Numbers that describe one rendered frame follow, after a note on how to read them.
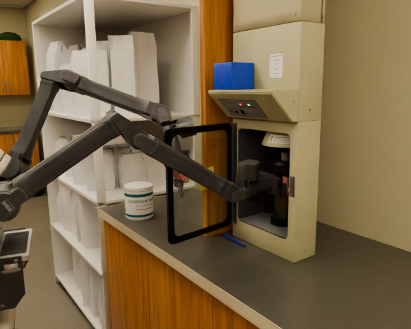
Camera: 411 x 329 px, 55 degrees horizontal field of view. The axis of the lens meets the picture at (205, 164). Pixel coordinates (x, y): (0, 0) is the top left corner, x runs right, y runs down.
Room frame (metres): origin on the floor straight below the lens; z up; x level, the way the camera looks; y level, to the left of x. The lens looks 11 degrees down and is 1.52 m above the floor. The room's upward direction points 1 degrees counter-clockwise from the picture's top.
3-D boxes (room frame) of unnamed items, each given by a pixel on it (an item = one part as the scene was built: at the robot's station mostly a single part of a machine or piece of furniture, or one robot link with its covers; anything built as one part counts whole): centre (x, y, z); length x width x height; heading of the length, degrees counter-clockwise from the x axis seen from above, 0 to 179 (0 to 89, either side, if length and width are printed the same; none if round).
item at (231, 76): (1.40, -0.10, 1.56); 0.10 x 0.10 x 0.09; 35
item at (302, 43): (1.44, -0.30, 1.33); 0.32 x 0.25 x 0.77; 35
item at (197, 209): (1.38, 0.02, 1.19); 0.30 x 0.01 x 0.40; 132
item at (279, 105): (1.33, -0.15, 1.46); 0.32 x 0.11 x 0.10; 35
